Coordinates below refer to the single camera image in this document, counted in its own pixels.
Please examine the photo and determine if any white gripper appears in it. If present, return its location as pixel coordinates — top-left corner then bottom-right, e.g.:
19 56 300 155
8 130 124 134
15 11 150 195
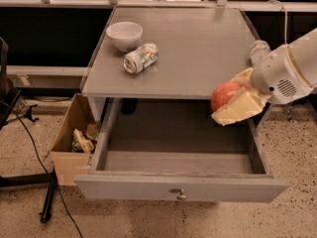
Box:
211 44 313 126

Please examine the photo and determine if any red apple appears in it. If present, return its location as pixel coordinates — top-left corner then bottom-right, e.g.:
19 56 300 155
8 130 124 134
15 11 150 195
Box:
210 81 242 112

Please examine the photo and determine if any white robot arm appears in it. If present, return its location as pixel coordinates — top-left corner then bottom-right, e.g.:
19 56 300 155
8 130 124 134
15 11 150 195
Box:
210 30 317 126

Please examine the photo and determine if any open grey top drawer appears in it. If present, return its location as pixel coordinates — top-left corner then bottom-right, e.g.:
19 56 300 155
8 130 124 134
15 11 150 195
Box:
75 99 289 202

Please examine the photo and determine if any silver drawer knob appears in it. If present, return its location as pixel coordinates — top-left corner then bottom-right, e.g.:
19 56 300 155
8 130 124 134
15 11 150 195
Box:
170 188 187 201

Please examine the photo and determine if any clear plastic bottle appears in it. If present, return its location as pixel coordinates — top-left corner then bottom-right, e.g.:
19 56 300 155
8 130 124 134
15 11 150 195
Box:
250 40 270 67

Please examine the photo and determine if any grey cabinet table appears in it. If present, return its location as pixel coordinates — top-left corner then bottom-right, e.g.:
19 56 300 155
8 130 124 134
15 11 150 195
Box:
82 7 256 123

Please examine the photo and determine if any crushed soda can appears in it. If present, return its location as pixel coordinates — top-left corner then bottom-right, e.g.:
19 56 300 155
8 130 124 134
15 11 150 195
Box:
123 43 159 74

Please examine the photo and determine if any white ceramic bowl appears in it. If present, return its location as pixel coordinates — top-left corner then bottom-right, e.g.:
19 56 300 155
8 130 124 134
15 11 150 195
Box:
106 22 143 52

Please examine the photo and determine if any snack bag in box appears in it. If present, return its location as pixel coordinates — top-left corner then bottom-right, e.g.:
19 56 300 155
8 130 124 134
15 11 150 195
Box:
71 129 95 154

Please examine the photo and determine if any cardboard box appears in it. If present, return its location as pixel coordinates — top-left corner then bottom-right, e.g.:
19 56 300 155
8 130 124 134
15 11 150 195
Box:
50 94 99 185

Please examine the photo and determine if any black stand base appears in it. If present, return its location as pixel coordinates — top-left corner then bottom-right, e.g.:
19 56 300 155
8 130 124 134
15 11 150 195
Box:
0 38 56 223

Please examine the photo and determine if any white hanging cable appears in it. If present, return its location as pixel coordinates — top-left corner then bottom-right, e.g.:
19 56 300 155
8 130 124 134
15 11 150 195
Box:
266 0 289 47

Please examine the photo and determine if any black floor cable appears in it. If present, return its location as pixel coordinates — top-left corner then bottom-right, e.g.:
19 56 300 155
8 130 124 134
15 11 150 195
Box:
0 99 84 238

